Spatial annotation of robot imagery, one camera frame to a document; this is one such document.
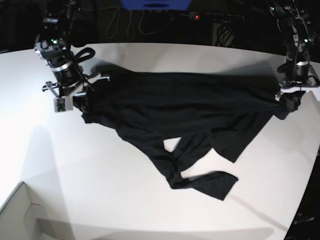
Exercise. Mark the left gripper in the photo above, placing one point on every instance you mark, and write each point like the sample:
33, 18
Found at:
292, 102

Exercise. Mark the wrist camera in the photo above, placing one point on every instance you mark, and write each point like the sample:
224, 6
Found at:
316, 93
63, 104

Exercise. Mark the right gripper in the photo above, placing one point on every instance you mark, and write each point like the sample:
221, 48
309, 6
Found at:
78, 89

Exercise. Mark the white cardboard box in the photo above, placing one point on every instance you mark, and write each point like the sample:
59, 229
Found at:
21, 219

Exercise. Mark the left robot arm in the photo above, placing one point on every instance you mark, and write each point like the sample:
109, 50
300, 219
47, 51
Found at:
299, 76

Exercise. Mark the black long-sleeve t-shirt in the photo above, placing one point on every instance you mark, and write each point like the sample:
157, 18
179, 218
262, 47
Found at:
177, 118

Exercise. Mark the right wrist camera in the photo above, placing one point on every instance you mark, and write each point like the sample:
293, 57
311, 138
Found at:
63, 104

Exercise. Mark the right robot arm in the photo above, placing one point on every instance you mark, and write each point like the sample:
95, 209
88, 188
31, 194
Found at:
53, 45

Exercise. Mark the black power strip red light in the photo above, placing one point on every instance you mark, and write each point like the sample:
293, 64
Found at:
214, 17

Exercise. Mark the blue panel overhead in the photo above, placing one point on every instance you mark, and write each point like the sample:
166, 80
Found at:
179, 5

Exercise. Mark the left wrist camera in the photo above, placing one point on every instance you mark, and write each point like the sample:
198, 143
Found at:
316, 93

